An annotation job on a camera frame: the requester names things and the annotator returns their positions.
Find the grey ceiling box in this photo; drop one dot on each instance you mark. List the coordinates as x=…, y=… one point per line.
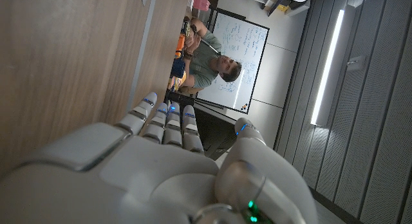
x=356, y=63

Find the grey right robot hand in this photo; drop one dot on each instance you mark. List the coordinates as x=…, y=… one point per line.
x=128, y=179

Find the long ceiling light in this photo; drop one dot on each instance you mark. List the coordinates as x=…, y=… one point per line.
x=326, y=66

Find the pink plastic box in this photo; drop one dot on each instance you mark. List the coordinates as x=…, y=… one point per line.
x=201, y=1

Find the yellow plastic object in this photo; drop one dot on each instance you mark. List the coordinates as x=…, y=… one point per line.
x=177, y=82

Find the seated person green shirt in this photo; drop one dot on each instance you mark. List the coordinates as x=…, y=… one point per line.
x=206, y=63

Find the whiteboard with black frame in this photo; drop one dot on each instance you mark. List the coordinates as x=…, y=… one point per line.
x=248, y=53

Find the orange plastic item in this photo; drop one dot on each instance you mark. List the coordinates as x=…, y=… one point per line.
x=180, y=45

